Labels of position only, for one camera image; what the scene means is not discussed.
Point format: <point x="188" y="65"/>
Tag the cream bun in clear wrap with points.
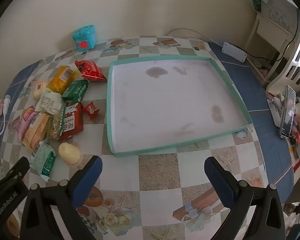
<point x="69" y="152"/>

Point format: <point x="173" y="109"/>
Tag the teal and white cushion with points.
<point x="277" y="12"/>

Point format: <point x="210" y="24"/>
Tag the white phone stand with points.
<point x="273" y="110"/>

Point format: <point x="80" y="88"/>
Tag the clear yellowish snack packet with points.
<point x="53" y="127"/>

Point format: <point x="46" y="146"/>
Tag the orange biscuit packet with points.
<point x="37" y="132"/>

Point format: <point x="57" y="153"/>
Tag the large red and green packet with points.
<point x="71" y="122"/>

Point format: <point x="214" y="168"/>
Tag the red snack packet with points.
<point x="91" y="71"/>

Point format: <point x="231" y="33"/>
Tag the white snack packet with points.
<point x="48" y="102"/>

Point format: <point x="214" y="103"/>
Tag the shallow teal-edged tray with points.
<point x="170" y="100"/>

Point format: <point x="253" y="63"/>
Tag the pink cake roll packet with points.
<point x="26" y="120"/>

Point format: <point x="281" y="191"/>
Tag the small red candy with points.
<point x="91" y="110"/>

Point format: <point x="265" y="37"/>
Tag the green snack packet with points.
<point x="76" y="90"/>

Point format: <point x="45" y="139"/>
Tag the teal toy box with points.
<point x="83" y="36"/>

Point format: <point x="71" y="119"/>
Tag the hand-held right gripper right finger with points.
<point x="218" y="182"/>

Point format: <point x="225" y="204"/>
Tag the yellow snack packet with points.
<point x="61" y="78"/>

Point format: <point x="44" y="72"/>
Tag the checked patterned tablecloth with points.
<point x="160" y="170"/>

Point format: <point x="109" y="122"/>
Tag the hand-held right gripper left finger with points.
<point x="88" y="177"/>

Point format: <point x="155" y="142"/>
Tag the black smartphone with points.
<point x="287" y="115"/>

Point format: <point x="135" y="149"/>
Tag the wrapped bun with orange label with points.
<point x="39" y="90"/>

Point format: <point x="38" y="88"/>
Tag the green and white speckled packet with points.
<point x="43" y="160"/>

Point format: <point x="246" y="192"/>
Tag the white stool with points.
<point x="261" y="21"/>

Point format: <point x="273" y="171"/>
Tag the white panel with dark windows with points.
<point x="290" y="67"/>

